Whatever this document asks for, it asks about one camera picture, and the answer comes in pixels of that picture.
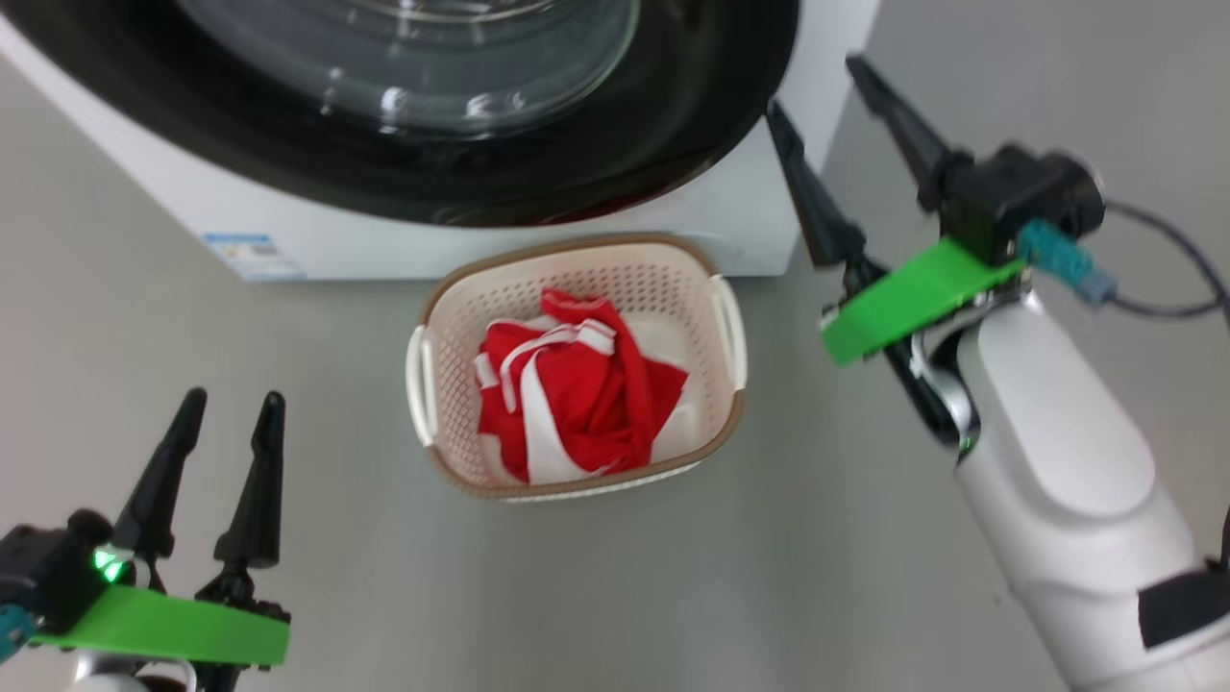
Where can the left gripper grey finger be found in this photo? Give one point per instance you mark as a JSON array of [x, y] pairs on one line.
[[259, 500], [159, 490]]

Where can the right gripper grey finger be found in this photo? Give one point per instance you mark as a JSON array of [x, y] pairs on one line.
[[913, 135], [822, 221]]

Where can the right gripper body green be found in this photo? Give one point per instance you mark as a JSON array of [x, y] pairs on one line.
[[913, 298]]

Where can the left gripper body green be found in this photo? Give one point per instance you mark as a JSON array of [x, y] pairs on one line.
[[163, 625]]

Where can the dark round glass machine door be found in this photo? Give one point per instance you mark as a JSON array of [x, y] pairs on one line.
[[673, 125]]

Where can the red and white garment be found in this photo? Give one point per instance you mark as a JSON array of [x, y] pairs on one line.
[[596, 404]]

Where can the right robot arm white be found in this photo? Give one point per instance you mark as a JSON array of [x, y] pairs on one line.
[[1076, 481]]

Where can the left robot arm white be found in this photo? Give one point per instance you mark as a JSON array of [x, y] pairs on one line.
[[106, 678]]

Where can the white washing machine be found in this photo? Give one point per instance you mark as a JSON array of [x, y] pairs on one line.
[[750, 211]]

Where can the cream perforated laundry basket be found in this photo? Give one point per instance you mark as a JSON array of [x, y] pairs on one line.
[[452, 336]]

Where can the blue energy label sticker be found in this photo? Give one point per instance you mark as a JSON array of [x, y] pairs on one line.
[[255, 258]]

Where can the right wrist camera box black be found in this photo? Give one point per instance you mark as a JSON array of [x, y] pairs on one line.
[[1019, 192]]

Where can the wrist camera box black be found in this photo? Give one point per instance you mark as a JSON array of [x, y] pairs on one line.
[[1019, 192], [48, 567]]

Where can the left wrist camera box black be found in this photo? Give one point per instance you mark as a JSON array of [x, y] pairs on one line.
[[48, 567]]

